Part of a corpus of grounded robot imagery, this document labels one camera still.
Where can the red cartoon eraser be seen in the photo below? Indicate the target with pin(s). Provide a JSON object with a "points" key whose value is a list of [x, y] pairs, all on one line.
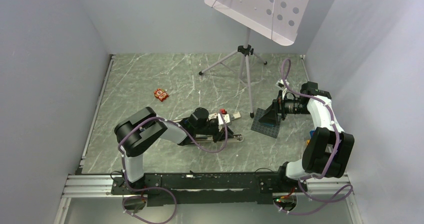
{"points": [[161, 94]]}

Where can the black silver stapler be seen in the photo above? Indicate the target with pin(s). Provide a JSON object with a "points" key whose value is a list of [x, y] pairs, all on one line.
{"points": [[231, 138]]}

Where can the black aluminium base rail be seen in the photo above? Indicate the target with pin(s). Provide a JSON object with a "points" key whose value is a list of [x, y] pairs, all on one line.
{"points": [[159, 189]]}

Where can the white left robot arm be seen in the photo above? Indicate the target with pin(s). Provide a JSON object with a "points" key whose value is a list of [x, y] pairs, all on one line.
{"points": [[138, 133]]}

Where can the staple box tray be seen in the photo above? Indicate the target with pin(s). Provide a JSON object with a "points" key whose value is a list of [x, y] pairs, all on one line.
{"points": [[235, 116]]}

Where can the dark grey lego baseplate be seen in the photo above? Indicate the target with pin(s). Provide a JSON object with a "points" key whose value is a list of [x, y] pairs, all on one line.
{"points": [[265, 129]]}

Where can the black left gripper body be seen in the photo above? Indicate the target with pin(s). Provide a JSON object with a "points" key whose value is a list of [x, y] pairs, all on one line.
{"points": [[211, 129]]}

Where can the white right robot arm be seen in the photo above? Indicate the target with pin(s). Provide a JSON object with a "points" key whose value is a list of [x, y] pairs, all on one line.
{"points": [[329, 148]]}

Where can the colourful lego toy car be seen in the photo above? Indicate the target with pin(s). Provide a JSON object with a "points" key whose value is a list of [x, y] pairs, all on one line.
{"points": [[311, 133]]}

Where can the blue black stapler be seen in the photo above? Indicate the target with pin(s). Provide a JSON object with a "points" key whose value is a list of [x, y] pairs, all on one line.
{"points": [[183, 122]]}

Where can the white perforated music stand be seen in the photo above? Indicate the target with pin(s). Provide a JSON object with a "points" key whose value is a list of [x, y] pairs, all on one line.
{"points": [[277, 20]]}

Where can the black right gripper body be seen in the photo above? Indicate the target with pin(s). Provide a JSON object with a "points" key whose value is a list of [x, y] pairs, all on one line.
{"points": [[292, 107]]}

